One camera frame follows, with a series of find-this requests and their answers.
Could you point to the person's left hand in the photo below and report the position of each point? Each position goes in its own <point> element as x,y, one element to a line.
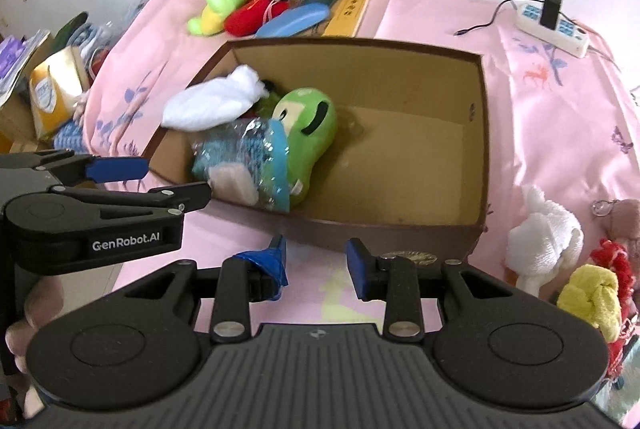
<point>45,304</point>

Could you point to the yellow flat box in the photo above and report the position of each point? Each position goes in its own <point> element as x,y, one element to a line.
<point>347,11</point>

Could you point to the white power strip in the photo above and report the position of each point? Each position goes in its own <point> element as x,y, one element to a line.
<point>532,21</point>

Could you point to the brown cardboard box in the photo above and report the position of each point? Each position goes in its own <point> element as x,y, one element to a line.
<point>400,169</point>

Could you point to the pink printed blanket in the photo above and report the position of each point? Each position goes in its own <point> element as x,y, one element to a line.
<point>540,134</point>

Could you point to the blue slipper toy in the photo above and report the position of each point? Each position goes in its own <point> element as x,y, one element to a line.
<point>295,19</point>

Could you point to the clear plastic bag with cloth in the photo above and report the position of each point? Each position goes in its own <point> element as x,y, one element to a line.
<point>240,154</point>

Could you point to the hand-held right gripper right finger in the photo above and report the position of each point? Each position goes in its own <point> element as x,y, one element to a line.
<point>357,266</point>

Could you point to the blue patterned cloth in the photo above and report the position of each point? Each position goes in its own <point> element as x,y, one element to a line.
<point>70,138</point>

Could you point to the gold paper bag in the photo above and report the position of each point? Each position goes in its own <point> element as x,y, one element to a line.
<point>50,99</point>

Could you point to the purple printed packets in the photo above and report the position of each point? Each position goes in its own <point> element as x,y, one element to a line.
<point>15,59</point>

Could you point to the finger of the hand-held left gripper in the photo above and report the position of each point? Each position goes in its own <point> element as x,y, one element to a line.
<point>117,169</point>
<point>192,196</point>

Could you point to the green plush toy with face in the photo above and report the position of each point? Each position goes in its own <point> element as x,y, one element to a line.
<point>305,129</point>

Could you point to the dark green pouch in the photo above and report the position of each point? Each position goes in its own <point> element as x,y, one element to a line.
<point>72,26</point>

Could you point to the red plush toy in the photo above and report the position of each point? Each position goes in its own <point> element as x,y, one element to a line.
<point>247,16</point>

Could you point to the white fluffy plush toy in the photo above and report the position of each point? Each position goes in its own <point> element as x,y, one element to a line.
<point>210,104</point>

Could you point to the red yarn toy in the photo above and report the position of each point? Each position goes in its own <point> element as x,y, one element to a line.
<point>617,259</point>

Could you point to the white towel plush toy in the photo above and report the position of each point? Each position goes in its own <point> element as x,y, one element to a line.
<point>545,239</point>

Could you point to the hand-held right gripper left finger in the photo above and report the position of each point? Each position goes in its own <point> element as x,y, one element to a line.
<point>270,261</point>

